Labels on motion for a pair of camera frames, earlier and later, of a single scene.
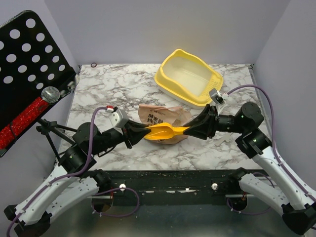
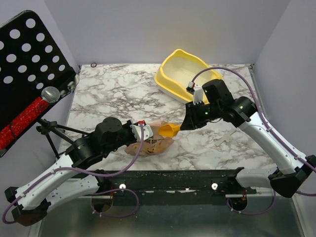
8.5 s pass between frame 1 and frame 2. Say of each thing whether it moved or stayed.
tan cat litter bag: moved
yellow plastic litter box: stayed
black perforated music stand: stayed
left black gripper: stayed
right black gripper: moved
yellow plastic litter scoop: stayed
